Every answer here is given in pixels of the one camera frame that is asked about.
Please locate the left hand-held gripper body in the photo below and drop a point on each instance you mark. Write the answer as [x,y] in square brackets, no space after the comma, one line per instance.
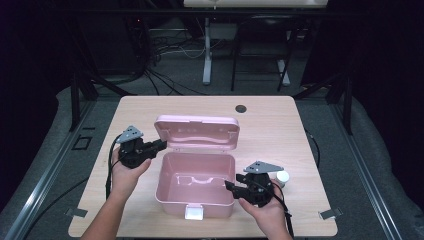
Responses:
[133,155]

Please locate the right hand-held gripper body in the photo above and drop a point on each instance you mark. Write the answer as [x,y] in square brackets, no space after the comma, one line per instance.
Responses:
[260,190]

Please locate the white pill bottle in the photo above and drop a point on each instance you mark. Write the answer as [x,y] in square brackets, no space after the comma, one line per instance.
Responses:
[283,176]

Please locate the pink storage box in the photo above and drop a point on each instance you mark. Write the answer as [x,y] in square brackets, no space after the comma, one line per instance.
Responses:
[196,166]

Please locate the person's left hand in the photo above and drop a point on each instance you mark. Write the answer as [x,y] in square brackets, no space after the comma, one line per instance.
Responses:
[125,181]

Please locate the person's right hand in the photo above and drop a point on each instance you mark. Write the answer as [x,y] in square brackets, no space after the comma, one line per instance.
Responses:
[270,216]

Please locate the black table grommet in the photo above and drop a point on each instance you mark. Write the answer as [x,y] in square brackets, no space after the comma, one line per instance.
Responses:
[240,108]

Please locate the grey tape strip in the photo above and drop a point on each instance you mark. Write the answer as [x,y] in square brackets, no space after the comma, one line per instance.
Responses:
[76,212]
[330,213]

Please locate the black metal stand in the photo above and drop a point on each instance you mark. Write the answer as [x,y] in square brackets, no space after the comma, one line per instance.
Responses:
[347,106]
[75,100]

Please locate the black chair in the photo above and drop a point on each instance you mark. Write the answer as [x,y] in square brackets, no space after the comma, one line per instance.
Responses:
[263,23]

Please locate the white desk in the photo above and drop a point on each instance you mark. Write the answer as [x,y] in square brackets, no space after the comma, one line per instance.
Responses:
[253,2]

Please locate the aluminium floor rail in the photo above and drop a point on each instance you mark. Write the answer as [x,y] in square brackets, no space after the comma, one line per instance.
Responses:
[50,173]
[366,180]

